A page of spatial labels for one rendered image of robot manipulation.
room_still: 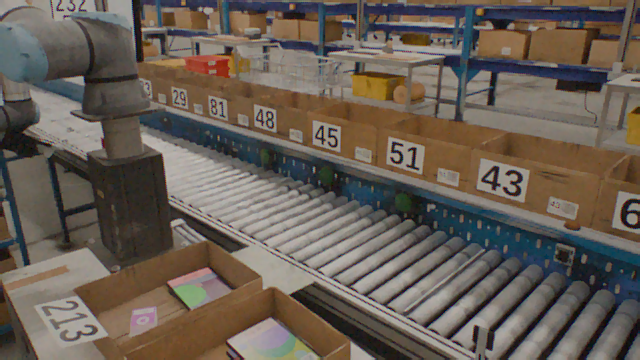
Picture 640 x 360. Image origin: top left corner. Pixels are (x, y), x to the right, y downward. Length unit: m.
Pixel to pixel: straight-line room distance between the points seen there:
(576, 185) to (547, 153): 0.34
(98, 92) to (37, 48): 0.20
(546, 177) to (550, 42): 4.54
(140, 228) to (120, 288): 0.25
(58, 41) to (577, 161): 1.64
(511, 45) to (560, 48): 0.54
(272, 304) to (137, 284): 0.39
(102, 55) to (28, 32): 0.18
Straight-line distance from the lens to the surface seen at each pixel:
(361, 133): 1.97
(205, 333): 1.21
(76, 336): 1.20
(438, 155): 1.78
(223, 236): 1.79
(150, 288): 1.48
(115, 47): 1.50
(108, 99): 1.50
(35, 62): 1.41
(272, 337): 1.19
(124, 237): 1.61
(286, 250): 1.63
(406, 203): 1.82
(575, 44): 6.02
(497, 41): 6.35
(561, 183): 1.63
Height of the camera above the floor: 1.54
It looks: 21 degrees down
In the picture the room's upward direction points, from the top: straight up
